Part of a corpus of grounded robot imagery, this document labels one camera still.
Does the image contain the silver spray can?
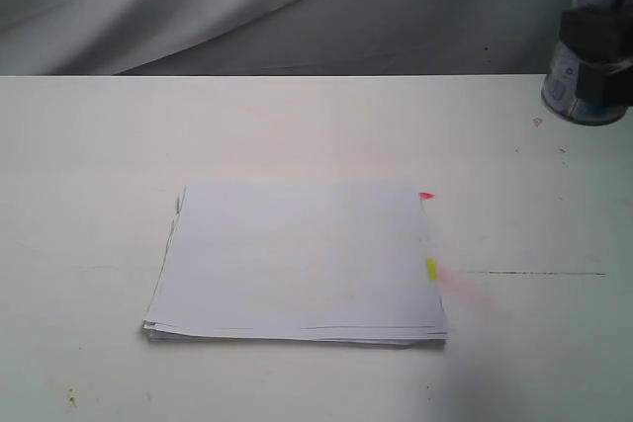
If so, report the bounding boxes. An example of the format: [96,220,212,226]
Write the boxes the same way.
[541,0,632,127]

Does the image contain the red sticky tab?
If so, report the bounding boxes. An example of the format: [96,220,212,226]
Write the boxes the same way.
[419,192,435,201]

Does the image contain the yellow sticky tab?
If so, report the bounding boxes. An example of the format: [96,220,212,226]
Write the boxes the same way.
[426,258,438,282]

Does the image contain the white paper stack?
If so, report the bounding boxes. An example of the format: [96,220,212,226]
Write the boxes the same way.
[142,181,448,346]

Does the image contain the white backdrop cloth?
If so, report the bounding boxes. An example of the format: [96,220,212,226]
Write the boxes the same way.
[1,0,571,75]

